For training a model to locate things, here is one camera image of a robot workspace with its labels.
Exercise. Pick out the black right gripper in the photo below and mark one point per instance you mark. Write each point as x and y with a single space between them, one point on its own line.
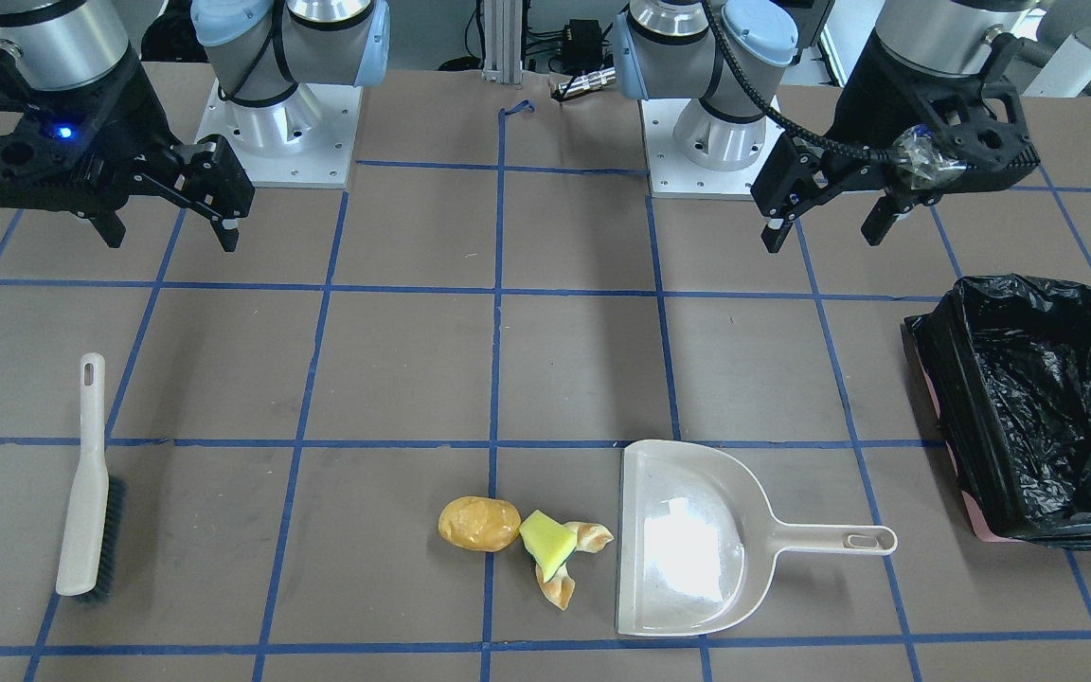
132 106

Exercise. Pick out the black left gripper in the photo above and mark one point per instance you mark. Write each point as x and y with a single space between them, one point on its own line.
866 106

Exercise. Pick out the beige hand brush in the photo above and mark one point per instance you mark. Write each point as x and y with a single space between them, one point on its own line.
95 503

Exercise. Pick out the beige plastic dustpan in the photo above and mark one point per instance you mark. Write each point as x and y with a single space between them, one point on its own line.
699 541

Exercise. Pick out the yellow green sponge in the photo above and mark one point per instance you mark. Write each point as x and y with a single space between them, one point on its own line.
548 542

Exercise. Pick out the yellow potato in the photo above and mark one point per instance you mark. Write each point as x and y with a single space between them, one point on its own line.
479 523

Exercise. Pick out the curved bread crust piece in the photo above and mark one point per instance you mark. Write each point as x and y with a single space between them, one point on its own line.
591 538

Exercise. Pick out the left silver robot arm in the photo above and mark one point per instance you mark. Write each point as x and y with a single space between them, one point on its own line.
732 55

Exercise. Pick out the bin with black bag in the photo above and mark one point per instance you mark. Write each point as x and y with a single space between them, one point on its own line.
1007 360

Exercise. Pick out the black power adapter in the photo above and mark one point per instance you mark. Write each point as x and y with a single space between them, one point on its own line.
582 40

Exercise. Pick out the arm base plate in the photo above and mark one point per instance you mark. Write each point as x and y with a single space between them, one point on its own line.
280 161
697 170

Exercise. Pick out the aluminium frame post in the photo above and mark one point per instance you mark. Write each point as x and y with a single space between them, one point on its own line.
502 32

